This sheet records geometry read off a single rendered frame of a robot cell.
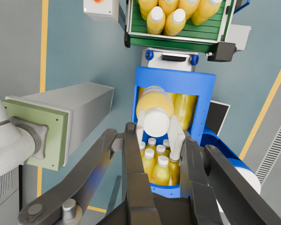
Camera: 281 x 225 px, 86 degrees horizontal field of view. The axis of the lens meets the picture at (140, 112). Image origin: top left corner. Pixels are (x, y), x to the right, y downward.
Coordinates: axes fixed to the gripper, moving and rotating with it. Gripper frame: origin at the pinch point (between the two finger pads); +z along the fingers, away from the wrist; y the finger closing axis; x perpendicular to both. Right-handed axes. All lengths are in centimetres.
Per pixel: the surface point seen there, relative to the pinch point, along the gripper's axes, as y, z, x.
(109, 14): -18.8, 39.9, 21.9
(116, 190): -18, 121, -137
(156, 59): 0, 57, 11
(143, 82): -3.6, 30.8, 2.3
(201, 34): 18, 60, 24
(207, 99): 17.5, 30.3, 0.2
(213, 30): 23, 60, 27
